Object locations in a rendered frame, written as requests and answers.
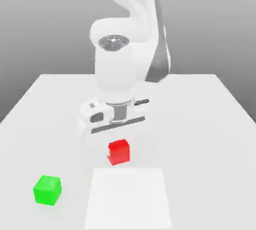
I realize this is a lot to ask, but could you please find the small green cube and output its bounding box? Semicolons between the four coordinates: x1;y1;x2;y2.
32;175;63;207

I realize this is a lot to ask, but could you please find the small red cube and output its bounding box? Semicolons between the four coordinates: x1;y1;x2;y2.
105;138;131;166

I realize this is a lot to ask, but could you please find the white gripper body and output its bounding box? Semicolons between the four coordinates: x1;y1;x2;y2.
80;115;150;147

